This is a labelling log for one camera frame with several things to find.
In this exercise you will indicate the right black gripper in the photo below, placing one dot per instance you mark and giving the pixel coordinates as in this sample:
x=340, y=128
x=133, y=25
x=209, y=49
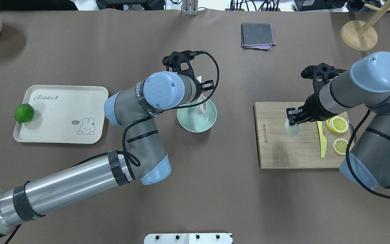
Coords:
x=311, y=108

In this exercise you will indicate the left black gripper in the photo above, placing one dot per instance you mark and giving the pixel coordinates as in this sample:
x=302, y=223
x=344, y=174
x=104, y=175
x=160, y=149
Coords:
x=209, y=84

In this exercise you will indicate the white ceramic spoon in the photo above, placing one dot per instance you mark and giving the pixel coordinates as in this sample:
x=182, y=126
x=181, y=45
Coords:
x=201, y=108

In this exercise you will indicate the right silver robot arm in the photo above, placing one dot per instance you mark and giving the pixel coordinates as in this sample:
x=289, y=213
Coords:
x=367, y=82

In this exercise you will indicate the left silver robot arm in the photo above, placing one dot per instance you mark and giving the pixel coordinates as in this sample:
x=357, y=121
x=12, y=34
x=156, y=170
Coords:
x=143, y=156

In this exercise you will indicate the green ceramic bowl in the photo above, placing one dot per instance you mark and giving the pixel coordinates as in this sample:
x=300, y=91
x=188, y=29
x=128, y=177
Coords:
x=191, y=121

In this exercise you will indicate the bamboo cutting board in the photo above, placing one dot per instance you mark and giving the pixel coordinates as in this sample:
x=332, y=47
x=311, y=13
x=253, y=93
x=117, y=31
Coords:
x=278, y=150

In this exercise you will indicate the yellow plastic knife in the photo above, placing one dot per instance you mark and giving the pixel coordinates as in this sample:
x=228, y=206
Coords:
x=322, y=139

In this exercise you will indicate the lemon slice stack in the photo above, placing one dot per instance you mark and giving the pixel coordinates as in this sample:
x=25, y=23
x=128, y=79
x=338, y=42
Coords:
x=337, y=124

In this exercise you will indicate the lemon slice upper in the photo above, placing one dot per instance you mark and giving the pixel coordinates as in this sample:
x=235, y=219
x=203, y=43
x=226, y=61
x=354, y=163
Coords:
x=339, y=146

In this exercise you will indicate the grey folded cloth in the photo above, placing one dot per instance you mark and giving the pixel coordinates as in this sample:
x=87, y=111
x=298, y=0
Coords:
x=257, y=36

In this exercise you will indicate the wooden mug tree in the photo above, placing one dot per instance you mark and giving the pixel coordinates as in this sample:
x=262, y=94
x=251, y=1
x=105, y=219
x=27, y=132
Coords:
x=361, y=35

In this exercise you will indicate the beige rabbit tray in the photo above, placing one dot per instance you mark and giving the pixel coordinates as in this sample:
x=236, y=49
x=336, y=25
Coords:
x=63, y=114

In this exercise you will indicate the green lime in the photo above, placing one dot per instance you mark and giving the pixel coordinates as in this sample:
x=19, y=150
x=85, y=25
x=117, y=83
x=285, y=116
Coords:
x=24, y=113

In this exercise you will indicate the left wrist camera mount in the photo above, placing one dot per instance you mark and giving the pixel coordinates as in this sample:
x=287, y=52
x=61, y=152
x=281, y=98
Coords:
x=175, y=59

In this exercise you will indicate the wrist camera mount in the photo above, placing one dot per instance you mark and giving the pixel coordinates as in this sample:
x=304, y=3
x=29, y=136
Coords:
x=175, y=59
x=320, y=75

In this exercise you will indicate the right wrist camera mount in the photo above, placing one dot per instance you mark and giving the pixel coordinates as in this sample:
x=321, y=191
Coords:
x=320, y=75

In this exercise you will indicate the aluminium frame post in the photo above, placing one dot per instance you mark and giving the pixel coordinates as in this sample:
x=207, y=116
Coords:
x=189, y=7

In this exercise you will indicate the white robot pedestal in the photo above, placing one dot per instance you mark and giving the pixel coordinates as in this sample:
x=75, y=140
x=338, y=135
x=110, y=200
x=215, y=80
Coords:
x=189, y=238

